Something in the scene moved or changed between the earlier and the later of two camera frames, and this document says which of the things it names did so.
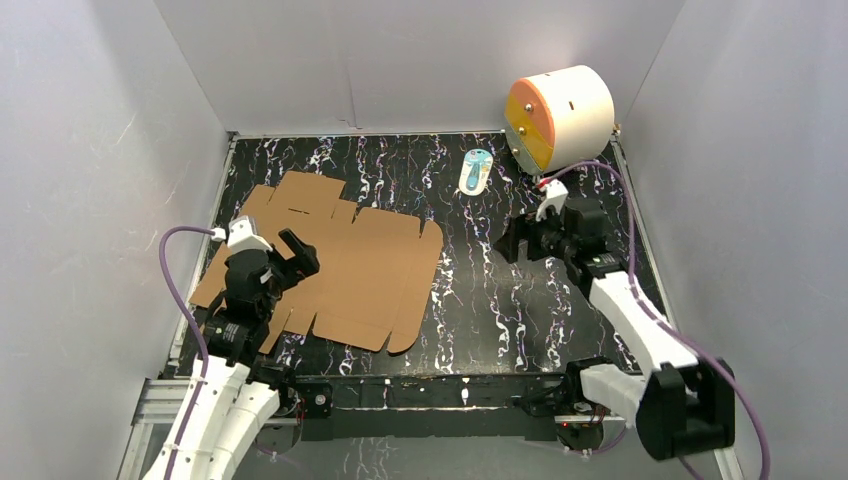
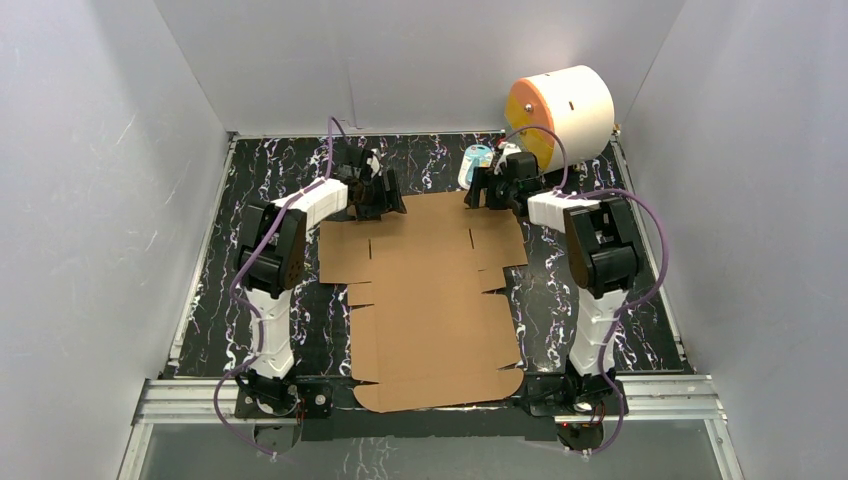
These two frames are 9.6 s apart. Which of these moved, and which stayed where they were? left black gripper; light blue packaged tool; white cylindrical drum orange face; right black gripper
Moved: left black gripper; right black gripper
Stayed: white cylindrical drum orange face; light blue packaged tool
